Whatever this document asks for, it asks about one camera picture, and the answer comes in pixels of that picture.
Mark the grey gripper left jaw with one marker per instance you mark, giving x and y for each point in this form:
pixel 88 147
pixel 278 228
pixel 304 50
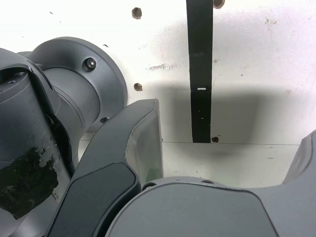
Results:
pixel 108 153

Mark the black tape strip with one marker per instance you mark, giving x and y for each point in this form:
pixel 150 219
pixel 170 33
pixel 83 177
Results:
pixel 200 49

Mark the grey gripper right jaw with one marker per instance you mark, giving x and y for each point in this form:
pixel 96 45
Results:
pixel 197 212

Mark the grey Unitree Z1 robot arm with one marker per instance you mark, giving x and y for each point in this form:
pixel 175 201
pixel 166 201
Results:
pixel 74 98

